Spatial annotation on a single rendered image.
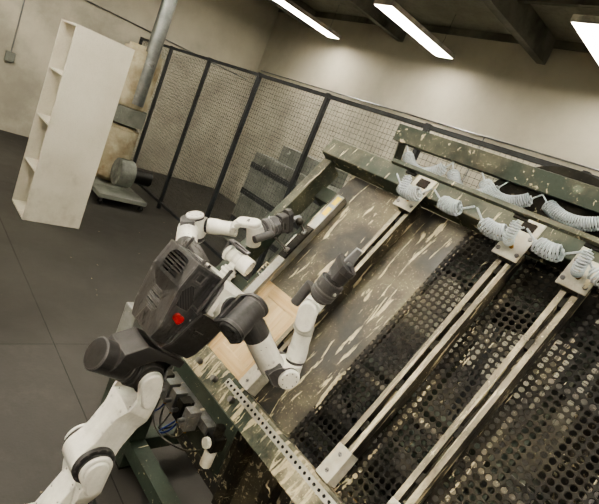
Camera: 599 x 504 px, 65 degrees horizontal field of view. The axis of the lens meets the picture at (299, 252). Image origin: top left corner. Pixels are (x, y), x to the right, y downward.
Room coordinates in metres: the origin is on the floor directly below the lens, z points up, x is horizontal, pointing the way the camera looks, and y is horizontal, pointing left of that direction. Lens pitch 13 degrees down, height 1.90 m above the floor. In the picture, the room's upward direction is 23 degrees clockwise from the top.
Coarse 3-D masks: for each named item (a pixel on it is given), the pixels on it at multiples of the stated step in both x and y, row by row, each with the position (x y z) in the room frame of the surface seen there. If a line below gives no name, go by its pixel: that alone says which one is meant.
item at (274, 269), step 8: (344, 200) 2.33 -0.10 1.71; (336, 208) 2.30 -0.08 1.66; (320, 216) 2.29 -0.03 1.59; (328, 216) 2.28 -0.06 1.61; (312, 224) 2.27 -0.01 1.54; (320, 224) 2.26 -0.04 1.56; (312, 232) 2.24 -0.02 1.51; (304, 240) 2.22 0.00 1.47; (296, 248) 2.20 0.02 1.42; (280, 256) 2.19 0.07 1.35; (288, 256) 2.17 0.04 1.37; (272, 264) 2.17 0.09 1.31; (280, 264) 2.15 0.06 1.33; (264, 272) 2.15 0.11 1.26; (272, 272) 2.14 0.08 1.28; (280, 272) 2.17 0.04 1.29; (256, 280) 2.13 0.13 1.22; (264, 280) 2.12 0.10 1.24; (272, 280) 2.15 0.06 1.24; (248, 288) 2.11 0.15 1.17; (256, 288) 2.10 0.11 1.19
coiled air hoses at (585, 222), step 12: (408, 156) 2.78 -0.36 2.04; (432, 168) 2.70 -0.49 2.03; (444, 168) 2.68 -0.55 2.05; (456, 180) 2.55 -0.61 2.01; (492, 192) 2.40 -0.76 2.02; (516, 204) 2.32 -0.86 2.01; (528, 204) 2.30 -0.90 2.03; (552, 204) 2.22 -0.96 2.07; (552, 216) 2.24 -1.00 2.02; (564, 216) 2.22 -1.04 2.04; (576, 216) 2.15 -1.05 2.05; (576, 228) 2.13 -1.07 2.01
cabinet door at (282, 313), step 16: (272, 288) 2.09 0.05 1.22; (272, 304) 2.03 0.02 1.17; (288, 304) 2.00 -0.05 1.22; (272, 320) 1.97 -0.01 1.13; (288, 320) 1.94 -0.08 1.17; (224, 336) 1.99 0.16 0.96; (272, 336) 1.91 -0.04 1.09; (224, 352) 1.92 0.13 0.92; (240, 352) 1.90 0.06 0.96; (240, 368) 1.84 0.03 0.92
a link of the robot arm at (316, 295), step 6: (306, 282) 1.54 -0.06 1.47; (312, 282) 1.56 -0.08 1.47; (300, 288) 1.55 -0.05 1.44; (306, 288) 1.53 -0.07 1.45; (312, 288) 1.52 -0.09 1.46; (300, 294) 1.53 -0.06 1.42; (306, 294) 1.54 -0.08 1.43; (312, 294) 1.52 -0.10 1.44; (318, 294) 1.50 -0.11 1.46; (294, 300) 1.54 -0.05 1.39; (300, 300) 1.54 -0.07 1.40; (312, 300) 1.51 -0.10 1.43; (318, 300) 1.51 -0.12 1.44; (324, 300) 1.50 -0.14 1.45; (330, 300) 1.50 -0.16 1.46; (318, 306) 1.51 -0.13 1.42; (318, 312) 1.51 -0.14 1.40
